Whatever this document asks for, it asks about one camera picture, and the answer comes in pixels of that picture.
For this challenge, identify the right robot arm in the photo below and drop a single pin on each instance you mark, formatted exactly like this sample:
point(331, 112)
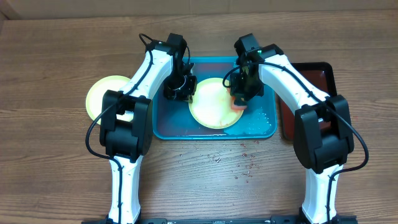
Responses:
point(323, 135)

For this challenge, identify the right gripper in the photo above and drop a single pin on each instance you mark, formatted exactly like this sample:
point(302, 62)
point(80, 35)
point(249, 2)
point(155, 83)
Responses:
point(245, 93)

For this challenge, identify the black red lacquer tray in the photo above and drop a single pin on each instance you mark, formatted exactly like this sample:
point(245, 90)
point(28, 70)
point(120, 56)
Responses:
point(319, 74)

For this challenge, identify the yellow-green plate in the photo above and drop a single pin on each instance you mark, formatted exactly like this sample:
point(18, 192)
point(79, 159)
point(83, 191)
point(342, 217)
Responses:
point(211, 105)
point(95, 95)

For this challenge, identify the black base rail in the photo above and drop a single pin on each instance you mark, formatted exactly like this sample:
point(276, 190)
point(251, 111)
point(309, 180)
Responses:
point(283, 219)

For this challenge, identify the orange sponge with dark scourer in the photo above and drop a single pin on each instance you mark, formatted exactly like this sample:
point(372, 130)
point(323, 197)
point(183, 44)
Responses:
point(238, 104)

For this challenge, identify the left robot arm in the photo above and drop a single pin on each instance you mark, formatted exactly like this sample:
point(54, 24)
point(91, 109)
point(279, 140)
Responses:
point(126, 121)

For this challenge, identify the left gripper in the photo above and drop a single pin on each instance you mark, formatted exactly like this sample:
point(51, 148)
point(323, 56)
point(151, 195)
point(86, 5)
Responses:
point(186, 94)

